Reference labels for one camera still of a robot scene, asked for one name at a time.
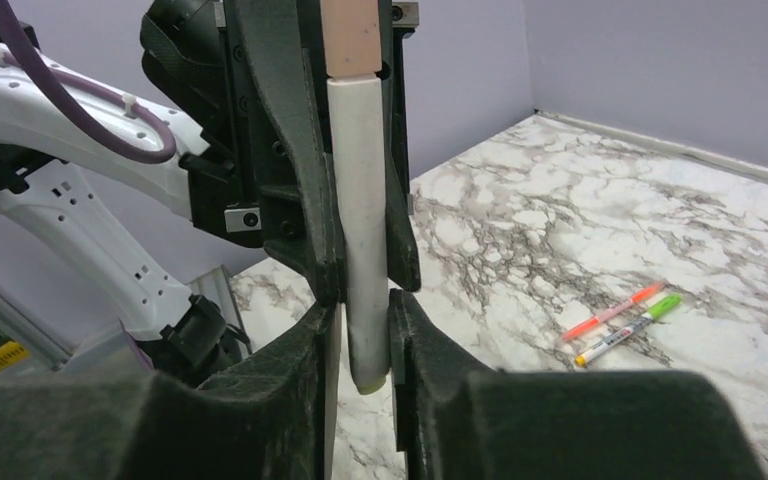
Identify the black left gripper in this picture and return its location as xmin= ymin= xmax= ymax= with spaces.
xmin=140 ymin=1 xmax=421 ymax=306

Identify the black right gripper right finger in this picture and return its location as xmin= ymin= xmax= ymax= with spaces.
xmin=389 ymin=289 xmax=765 ymax=479

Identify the green pen cap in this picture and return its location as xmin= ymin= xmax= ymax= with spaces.
xmin=646 ymin=294 xmax=682 ymax=320

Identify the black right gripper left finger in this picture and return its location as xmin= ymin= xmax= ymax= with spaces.
xmin=0 ymin=305 xmax=335 ymax=479

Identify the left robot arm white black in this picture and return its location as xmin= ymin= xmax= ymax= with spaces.
xmin=0 ymin=1 xmax=421 ymax=394

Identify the brown marker cap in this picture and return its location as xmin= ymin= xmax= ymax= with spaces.
xmin=320 ymin=0 xmax=382 ymax=79

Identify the orange translucent pen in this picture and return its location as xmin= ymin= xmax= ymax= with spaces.
xmin=558 ymin=282 xmax=664 ymax=342

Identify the white green marker pen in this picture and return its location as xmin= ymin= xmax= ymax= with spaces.
xmin=574 ymin=312 xmax=656 ymax=368

